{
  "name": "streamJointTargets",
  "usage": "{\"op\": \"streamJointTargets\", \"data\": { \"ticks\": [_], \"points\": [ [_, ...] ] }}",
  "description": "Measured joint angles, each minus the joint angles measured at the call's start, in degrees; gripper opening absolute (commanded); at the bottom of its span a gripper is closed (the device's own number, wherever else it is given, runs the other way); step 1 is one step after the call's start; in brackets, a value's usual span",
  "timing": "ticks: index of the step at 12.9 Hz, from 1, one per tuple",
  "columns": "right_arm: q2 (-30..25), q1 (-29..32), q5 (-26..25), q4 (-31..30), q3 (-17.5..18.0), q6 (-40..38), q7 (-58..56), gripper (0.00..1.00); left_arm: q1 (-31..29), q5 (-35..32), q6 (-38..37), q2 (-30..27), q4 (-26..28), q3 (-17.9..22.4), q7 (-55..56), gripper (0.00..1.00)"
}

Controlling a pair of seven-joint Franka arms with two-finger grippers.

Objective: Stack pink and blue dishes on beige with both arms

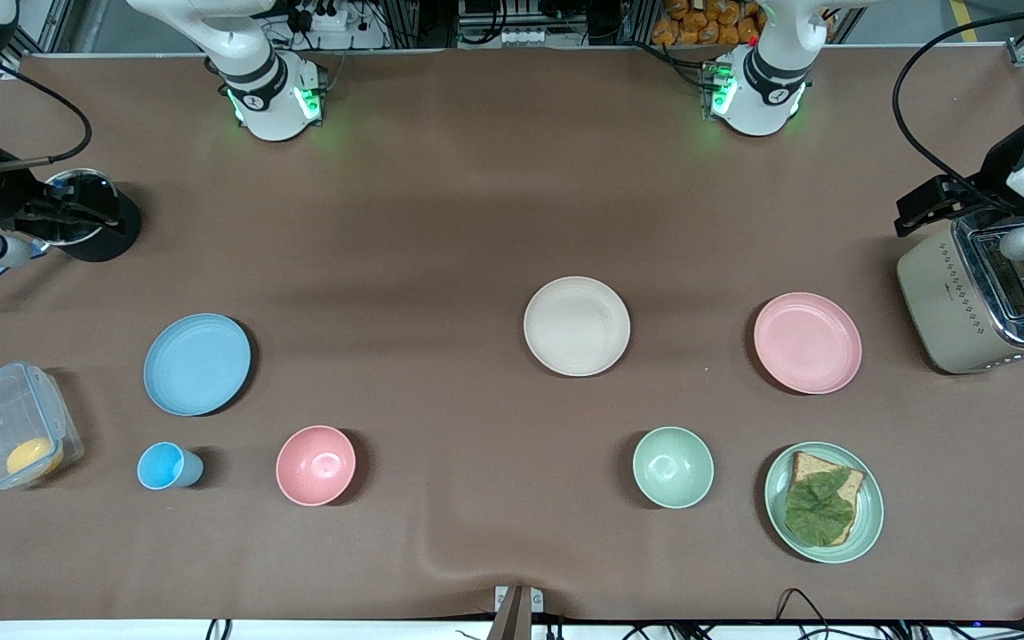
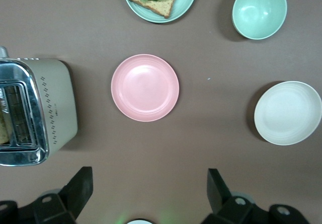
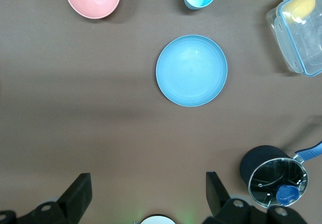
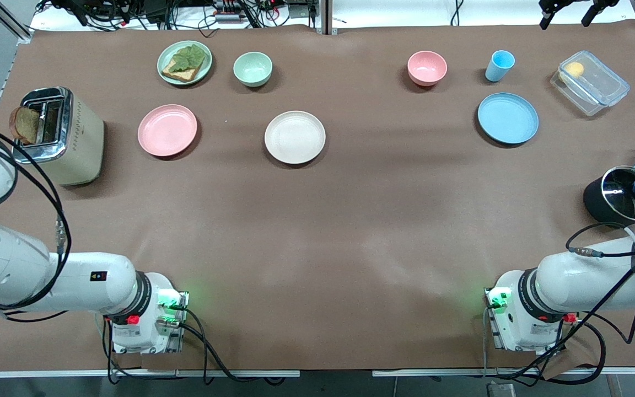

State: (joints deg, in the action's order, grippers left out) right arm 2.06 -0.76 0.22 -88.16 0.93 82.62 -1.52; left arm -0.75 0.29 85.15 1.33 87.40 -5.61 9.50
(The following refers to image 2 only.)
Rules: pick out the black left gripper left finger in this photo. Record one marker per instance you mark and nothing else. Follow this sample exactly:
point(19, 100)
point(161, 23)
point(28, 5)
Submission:
point(80, 188)

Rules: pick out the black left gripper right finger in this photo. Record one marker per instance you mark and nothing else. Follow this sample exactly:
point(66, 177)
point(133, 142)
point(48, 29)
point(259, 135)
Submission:
point(217, 191)

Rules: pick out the pink plate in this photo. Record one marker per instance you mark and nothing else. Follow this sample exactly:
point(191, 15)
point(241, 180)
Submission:
point(145, 88)

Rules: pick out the beige and chrome toaster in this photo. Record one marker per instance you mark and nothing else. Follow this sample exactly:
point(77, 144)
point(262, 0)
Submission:
point(55, 103)

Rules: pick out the bread slice in toaster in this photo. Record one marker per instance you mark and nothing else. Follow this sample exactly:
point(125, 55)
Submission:
point(3, 131)

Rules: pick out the beige plate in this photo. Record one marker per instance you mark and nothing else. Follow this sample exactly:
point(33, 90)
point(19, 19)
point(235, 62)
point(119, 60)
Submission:
point(286, 113)

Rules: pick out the green bowl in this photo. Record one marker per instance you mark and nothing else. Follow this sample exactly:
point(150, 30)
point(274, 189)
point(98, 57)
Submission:
point(259, 12)

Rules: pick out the green plate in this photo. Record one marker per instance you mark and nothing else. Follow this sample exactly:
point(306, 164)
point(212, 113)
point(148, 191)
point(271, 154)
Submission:
point(183, 2)

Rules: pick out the bread slice under lettuce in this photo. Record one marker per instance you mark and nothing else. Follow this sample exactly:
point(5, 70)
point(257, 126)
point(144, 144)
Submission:
point(161, 6)

